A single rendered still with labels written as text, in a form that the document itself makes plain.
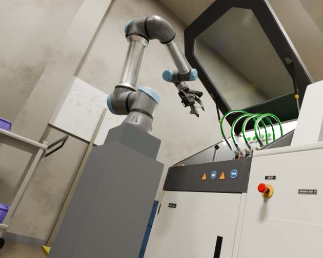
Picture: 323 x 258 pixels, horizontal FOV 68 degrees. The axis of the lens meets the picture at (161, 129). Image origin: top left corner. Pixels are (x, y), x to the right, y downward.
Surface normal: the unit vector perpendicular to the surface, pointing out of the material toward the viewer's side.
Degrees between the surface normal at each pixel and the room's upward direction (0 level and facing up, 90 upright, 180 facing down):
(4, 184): 90
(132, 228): 90
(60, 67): 90
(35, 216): 90
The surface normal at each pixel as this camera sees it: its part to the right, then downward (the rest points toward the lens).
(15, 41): 0.58, -0.16
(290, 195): -0.82, -0.42
